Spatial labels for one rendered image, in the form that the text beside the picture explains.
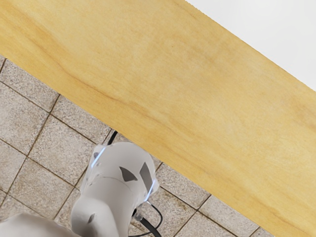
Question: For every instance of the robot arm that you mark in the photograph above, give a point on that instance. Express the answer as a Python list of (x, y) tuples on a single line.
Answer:
[(116, 192)]

